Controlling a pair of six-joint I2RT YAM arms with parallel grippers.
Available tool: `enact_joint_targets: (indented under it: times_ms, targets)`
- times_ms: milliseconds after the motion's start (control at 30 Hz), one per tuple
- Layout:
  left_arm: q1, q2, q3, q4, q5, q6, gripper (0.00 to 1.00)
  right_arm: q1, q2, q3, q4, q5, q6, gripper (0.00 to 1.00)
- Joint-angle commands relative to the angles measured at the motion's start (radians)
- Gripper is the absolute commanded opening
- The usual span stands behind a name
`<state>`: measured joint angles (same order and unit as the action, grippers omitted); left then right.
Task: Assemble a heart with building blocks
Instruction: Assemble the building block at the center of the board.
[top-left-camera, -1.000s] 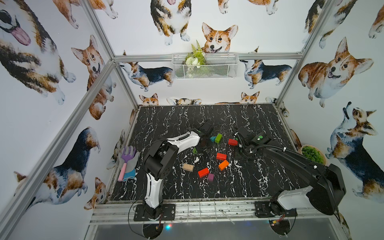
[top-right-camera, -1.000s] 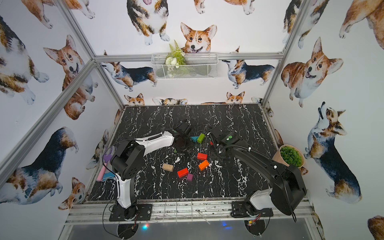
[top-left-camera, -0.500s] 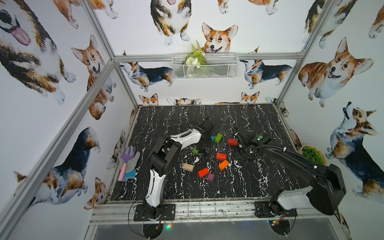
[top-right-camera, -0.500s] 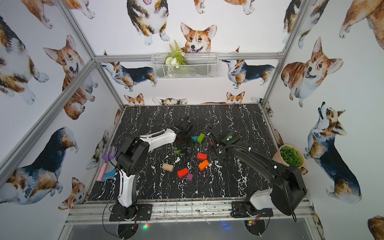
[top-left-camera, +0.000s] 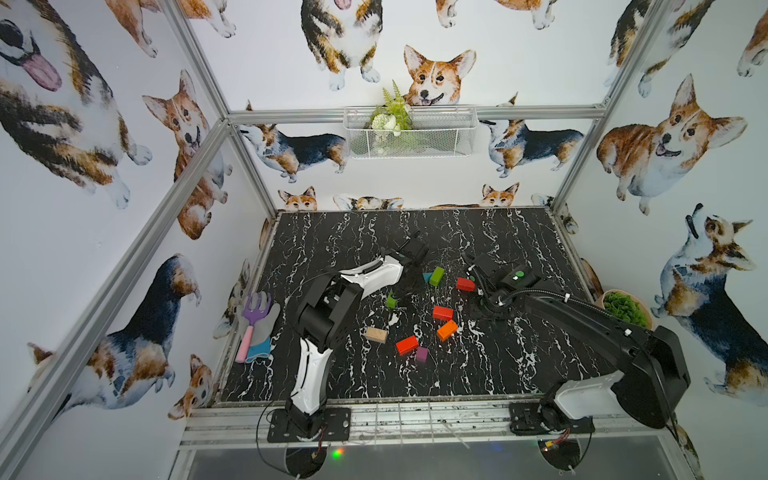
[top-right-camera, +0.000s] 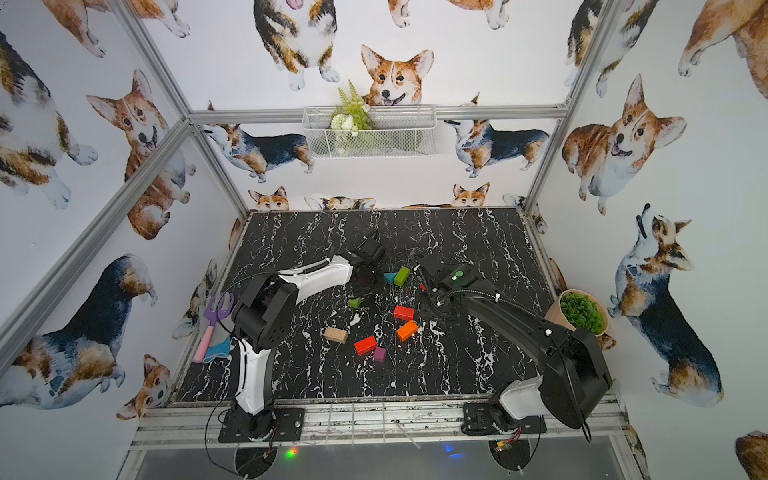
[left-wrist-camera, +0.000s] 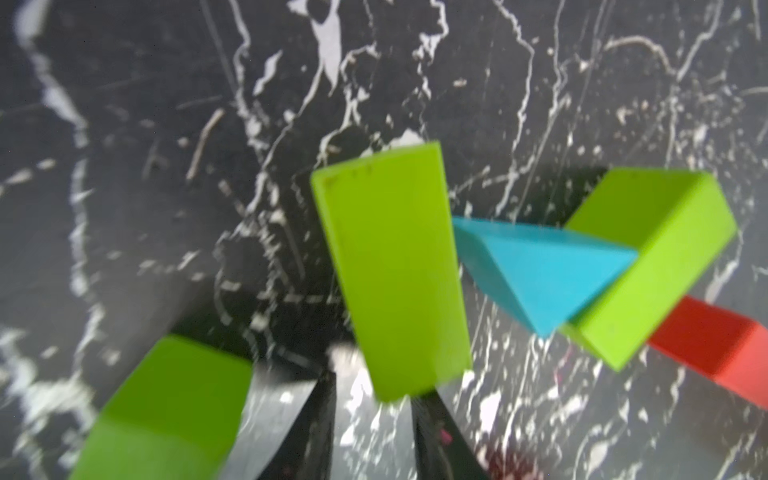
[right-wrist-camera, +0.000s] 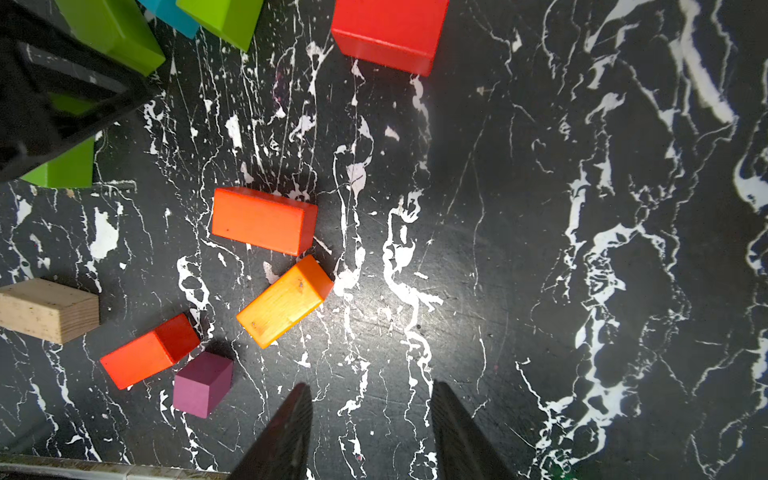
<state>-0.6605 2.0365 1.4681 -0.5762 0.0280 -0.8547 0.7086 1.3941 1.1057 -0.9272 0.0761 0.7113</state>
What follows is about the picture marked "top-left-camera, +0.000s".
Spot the orange block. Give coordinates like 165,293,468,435
436,320,458,342

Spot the purple cube block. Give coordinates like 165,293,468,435
415,347,429,363

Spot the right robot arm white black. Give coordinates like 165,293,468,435
461,253,691,435

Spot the purple toy rake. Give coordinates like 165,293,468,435
235,291,273,364

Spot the natural wood block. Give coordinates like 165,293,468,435
364,327,388,343

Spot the red block small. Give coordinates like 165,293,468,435
456,277,477,292

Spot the pink pot green plant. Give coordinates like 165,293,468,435
598,289,654,330

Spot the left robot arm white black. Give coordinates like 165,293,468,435
285,236,428,438

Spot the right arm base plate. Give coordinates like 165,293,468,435
509,401,595,436

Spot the aluminium cage frame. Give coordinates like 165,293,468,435
0,0,768,480

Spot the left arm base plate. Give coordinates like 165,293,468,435
267,407,352,443

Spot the artificial fern with flower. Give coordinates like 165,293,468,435
368,81,413,155

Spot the green block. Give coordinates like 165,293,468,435
386,293,398,310
429,267,445,287

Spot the red block lower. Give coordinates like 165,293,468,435
396,336,419,356

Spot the white wire basket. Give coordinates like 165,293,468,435
343,106,479,159

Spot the red block middle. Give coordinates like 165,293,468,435
432,306,454,322

